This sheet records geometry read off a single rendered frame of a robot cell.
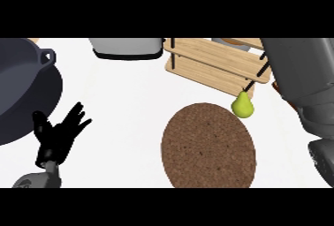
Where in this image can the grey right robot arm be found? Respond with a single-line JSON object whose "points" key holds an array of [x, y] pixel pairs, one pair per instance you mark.
{"points": [[305, 76]]}

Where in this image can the reddish brown object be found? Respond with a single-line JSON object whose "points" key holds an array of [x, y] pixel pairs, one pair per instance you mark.
{"points": [[282, 95]]}

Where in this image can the dark grey cooking pot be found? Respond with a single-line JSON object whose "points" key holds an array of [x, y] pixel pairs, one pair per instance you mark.
{"points": [[21, 85]]}

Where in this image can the green pear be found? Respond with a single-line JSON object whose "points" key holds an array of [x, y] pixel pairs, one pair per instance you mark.
{"points": [[242, 106]]}

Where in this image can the grey object with orange rim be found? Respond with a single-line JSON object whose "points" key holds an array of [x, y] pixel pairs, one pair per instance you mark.
{"points": [[222, 41]]}

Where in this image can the tan wooden object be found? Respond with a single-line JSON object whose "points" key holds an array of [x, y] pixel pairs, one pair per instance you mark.
{"points": [[33, 40]]}

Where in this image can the wooden tiered shelf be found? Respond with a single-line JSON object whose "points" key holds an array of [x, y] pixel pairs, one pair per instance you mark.
{"points": [[208, 63]]}

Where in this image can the grey appliance with black base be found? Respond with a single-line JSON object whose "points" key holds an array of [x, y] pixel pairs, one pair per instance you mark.
{"points": [[126, 47]]}

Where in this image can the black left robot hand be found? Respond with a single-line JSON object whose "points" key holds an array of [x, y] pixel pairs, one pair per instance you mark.
{"points": [[58, 137]]}

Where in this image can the round brown cork placemat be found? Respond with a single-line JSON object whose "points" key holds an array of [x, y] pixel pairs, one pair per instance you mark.
{"points": [[208, 147]]}

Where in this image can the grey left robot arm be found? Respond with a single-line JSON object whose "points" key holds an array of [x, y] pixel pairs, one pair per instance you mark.
{"points": [[37, 180]]}

